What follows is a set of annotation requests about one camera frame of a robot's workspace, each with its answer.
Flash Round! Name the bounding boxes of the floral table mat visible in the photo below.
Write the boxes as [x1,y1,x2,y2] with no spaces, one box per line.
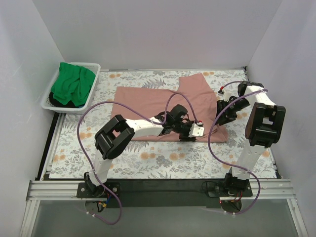
[46,71,251,179]

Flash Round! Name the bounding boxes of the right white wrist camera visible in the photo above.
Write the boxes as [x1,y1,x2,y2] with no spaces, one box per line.
[218,86,232,101]

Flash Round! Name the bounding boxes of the white plastic basket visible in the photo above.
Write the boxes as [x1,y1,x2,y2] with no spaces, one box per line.
[40,62,101,114]

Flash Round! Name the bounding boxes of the pink t-shirt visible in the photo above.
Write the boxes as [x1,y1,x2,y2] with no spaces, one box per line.
[111,74,229,143]

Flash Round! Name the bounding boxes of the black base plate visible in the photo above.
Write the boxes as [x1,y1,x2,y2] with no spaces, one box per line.
[76,178,254,208]

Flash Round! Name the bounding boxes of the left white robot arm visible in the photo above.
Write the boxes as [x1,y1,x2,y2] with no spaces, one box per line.
[84,104,204,198]

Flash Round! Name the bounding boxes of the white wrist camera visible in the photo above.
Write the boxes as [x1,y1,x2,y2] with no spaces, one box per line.
[189,120,204,137]
[218,86,232,101]

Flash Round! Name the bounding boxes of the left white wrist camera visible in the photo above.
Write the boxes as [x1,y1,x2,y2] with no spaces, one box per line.
[189,120,204,137]

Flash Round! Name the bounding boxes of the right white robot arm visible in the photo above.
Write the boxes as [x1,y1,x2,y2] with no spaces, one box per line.
[215,81,286,196]

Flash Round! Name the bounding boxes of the green t-shirt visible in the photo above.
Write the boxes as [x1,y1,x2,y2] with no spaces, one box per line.
[51,62,95,108]

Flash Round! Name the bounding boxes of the aluminium frame rail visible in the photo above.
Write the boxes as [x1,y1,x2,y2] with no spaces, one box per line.
[27,179,307,236]

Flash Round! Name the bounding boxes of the black garment in basket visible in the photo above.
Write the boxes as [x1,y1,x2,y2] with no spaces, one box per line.
[49,92,75,108]

